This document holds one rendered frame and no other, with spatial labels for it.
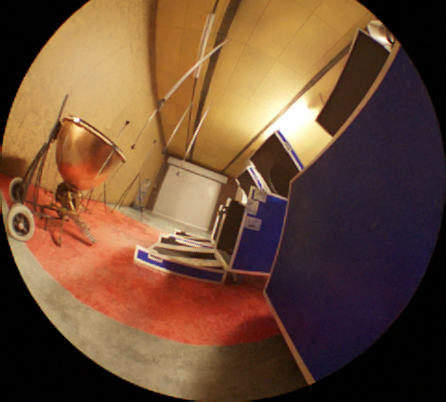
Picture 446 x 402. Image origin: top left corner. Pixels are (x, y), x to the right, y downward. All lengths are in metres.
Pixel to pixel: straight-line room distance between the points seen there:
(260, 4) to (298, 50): 1.01
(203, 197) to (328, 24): 7.62
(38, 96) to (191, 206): 6.89
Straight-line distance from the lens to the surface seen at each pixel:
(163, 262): 1.22
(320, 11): 2.78
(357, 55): 1.27
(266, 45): 2.75
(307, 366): 0.53
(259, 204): 1.26
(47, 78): 2.08
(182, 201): 7.02
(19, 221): 1.01
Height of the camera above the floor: 0.56
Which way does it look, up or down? 18 degrees up
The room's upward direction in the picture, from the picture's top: 17 degrees clockwise
